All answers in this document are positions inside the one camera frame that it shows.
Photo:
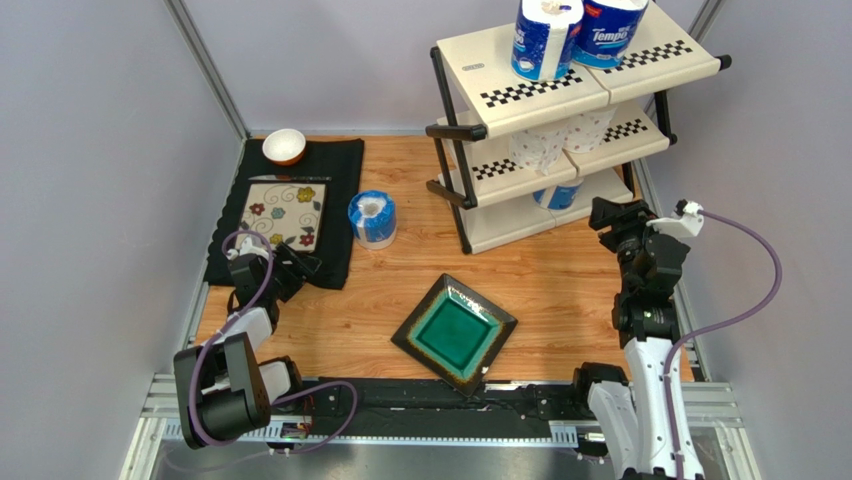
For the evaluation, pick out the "knife with dark handle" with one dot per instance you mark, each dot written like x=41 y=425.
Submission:
x=291 y=179

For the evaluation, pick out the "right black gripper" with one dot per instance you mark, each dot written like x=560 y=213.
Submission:
x=622 y=222

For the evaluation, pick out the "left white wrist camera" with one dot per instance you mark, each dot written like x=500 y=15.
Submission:
x=250 y=245

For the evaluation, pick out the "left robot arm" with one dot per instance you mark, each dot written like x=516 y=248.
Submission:
x=222 y=390

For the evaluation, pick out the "blue banded roll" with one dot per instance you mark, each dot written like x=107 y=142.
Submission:
x=559 y=196

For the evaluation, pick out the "white and orange bowl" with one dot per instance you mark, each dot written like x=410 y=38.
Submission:
x=284 y=147

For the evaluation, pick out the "black fabric placemat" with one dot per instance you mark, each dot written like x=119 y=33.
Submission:
x=341 y=162

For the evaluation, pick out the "dark blue roll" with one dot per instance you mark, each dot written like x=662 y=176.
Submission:
x=544 y=35

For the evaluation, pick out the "Tempo paper roll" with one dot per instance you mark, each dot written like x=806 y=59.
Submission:
x=607 y=29

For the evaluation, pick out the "blue paper roll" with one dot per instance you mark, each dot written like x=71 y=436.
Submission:
x=372 y=216

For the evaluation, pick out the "cream three-tier shelf rack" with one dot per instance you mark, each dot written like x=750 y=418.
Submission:
x=485 y=102

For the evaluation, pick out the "plain white paper roll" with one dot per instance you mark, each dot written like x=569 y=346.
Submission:
x=538 y=149

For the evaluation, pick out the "green square glazed plate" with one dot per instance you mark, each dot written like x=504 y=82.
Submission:
x=456 y=333

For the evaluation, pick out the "dotted white paper roll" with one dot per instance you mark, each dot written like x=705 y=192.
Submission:
x=586 y=131

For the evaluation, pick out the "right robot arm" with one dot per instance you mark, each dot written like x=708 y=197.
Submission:
x=641 y=410

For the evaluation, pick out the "floral square plate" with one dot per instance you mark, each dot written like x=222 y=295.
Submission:
x=285 y=213

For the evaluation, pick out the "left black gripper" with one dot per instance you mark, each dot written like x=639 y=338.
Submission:
x=300 y=268

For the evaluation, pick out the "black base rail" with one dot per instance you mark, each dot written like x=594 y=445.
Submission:
x=432 y=411

